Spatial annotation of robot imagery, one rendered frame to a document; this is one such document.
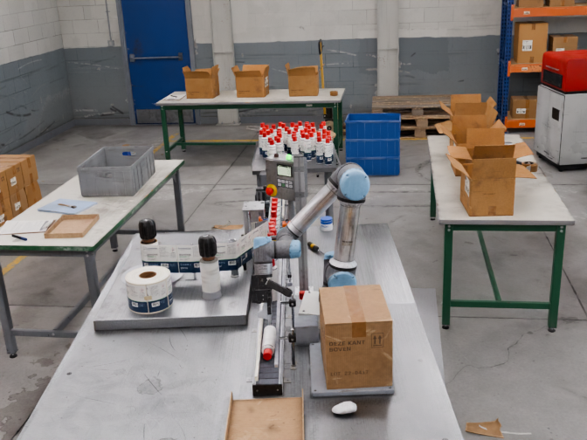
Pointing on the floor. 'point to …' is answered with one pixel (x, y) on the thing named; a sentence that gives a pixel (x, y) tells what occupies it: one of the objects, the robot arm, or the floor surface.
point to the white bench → (106, 227)
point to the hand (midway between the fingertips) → (271, 322)
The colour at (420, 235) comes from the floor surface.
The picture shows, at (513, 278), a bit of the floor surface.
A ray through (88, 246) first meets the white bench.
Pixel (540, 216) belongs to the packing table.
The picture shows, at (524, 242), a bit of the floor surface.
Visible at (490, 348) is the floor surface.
